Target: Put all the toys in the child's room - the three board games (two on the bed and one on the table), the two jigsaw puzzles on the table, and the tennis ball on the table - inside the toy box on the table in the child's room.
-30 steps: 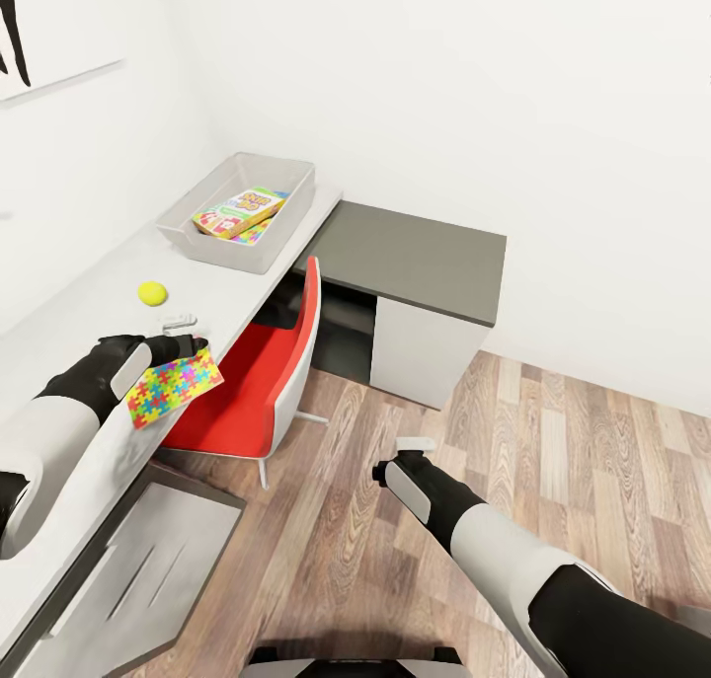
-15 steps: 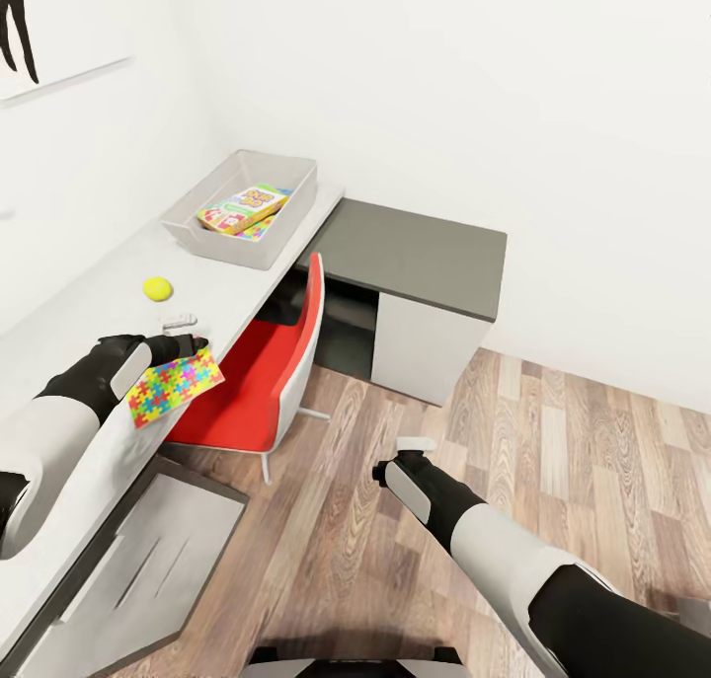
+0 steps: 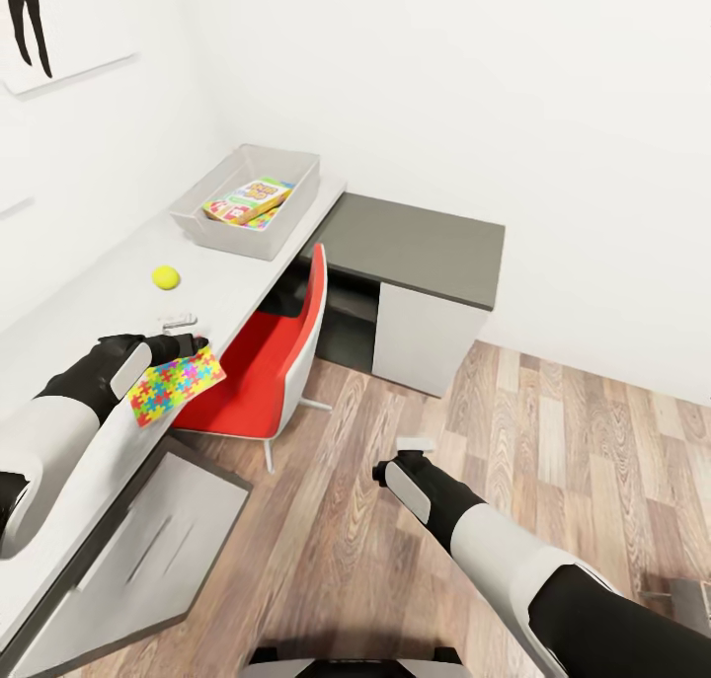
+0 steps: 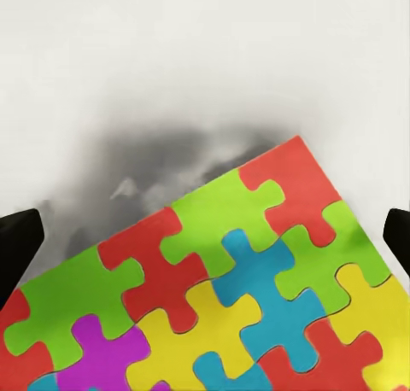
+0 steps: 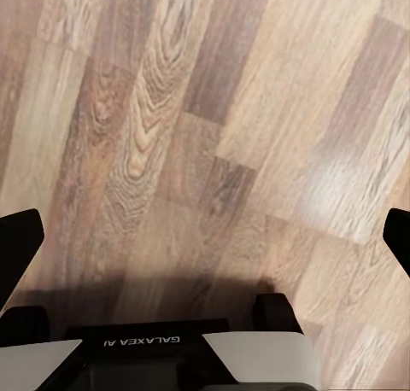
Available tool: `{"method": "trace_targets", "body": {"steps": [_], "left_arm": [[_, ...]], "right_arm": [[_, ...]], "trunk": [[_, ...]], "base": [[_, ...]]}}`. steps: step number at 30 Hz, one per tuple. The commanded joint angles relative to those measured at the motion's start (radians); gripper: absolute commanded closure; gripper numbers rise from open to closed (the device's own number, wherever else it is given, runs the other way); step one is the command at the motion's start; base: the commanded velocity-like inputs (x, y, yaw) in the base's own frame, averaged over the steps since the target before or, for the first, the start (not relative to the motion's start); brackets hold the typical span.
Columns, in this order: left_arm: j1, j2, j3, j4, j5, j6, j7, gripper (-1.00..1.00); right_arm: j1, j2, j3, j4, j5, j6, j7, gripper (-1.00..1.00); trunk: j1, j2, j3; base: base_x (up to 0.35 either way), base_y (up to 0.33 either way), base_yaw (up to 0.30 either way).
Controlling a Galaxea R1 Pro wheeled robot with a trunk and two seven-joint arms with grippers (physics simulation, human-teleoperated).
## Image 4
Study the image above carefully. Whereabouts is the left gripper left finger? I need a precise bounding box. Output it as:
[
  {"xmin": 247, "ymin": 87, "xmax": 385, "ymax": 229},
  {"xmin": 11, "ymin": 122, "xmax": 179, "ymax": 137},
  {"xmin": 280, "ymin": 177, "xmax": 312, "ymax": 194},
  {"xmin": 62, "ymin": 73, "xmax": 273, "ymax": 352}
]
[{"xmin": 0, "ymin": 208, "xmax": 44, "ymax": 311}]

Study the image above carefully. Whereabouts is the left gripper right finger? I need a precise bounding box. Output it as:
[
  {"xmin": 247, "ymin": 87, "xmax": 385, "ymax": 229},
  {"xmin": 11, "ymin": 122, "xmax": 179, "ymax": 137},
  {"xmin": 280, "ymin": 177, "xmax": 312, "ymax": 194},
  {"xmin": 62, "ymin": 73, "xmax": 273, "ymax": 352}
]
[{"xmin": 383, "ymin": 207, "xmax": 410, "ymax": 277}]

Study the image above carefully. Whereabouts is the jigsaw puzzle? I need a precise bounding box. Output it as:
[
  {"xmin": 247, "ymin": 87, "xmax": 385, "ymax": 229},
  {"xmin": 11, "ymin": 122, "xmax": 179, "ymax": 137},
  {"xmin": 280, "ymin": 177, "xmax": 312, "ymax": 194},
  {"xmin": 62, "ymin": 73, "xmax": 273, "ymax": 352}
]
[{"xmin": 0, "ymin": 134, "xmax": 410, "ymax": 391}]

